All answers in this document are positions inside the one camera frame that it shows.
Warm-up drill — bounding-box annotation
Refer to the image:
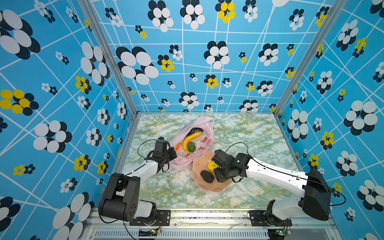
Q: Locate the yellow fake pear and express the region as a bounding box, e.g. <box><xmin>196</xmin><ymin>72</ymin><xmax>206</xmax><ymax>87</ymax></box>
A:
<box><xmin>208</xmin><ymin>162</ymin><xmax>219</xmax><ymax>173</ymax></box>

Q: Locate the green fake lime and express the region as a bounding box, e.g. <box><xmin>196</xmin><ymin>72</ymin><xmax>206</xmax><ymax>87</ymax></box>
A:
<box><xmin>187</xmin><ymin>142</ymin><xmax>197</xmax><ymax>153</ymax></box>

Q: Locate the dark green fake avocado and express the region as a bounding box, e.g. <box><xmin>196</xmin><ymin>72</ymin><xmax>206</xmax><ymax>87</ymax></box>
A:
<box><xmin>200</xmin><ymin>170</ymin><xmax>215</xmax><ymax>184</ymax></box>

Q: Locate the peach scalloped plastic bowl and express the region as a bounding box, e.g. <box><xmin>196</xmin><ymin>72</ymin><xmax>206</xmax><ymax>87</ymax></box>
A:
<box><xmin>191</xmin><ymin>152</ymin><xmax>233</xmax><ymax>193</ymax></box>

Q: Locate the pink translucent plastic bag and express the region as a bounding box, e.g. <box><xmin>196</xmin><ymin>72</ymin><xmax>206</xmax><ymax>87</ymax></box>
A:
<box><xmin>170</xmin><ymin>117</ymin><xmax>216</xmax><ymax>171</ymax></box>

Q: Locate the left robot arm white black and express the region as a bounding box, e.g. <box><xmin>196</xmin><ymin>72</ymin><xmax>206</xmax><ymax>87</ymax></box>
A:
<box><xmin>98</xmin><ymin>137</ymin><xmax>177</xmax><ymax>225</ymax></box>

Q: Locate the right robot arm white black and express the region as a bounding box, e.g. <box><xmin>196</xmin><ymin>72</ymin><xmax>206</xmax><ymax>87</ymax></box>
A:
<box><xmin>211</xmin><ymin>150</ymin><xmax>332</xmax><ymax>226</ymax></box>

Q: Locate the yellow fake banana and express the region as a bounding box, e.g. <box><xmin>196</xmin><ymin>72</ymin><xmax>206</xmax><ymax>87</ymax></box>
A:
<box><xmin>183</xmin><ymin>132</ymin><xmax>203</xmax><ymax>154</ymax></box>

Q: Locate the dark fake grape bunch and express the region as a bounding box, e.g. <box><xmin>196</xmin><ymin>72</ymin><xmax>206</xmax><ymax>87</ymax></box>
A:
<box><xmin>186</xmin><ymin>128</ymin><xmax>204</xmax><ymax>137</ymax></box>

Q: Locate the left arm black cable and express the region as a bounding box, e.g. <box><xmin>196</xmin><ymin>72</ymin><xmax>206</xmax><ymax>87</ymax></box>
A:
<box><xmin>136</xmin><ymin>139</ymin><xmax>158</xmax><ymax>160</ymax></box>

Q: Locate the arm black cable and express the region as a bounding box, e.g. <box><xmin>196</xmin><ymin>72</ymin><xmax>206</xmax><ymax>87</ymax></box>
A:
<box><xmin>224</xmin><ymin>142</ymin><xmax>347</xmax><ymax>207</ymax></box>
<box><xmin>136</xmin><ymin>139</ymin><xmax>158</xmax><ymax>160</ymax></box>

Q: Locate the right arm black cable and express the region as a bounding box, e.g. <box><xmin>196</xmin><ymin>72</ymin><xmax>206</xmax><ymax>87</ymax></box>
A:
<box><xmin>224</xmin><ymin>142</ymin><xmax>347</xmax><ymax>207</ymax></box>

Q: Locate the left floor aluminium rail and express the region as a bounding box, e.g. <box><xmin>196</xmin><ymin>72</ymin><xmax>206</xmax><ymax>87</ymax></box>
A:
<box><xmin>113</xmin><ymin>113</ymin><xmax>141</xmax><ymax>173</ymax></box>

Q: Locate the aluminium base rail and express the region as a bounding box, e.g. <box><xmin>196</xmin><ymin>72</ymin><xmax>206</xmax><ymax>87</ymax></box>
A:
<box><xmin>81</xmin><ymin>209</ymin><xmax>342</xmax><ymax>240</ymax></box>

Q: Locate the left aluminium corner post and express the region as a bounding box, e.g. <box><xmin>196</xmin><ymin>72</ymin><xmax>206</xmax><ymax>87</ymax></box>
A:
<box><xmin>79</xmin><ymin>0</ymin><xmax>138</xmax><ymax>119</ymax></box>

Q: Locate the aluminium corner post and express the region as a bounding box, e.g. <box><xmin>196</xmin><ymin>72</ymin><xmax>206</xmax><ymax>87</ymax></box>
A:
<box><xmin>79</xmin><ymin>0</ymin><xmax>138</xmax><ymax>119</ymax></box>
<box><xmin>274</xmin><ymin>0</ymin><xmax>347</xmax><ymax>118</ymax></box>

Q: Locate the right aluminium corner post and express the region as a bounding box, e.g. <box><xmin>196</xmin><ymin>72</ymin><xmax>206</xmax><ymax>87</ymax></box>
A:
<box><xmin>274</xmin><ymin>0</ymin><xmax>347</xmax><ymax>118</ymax></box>

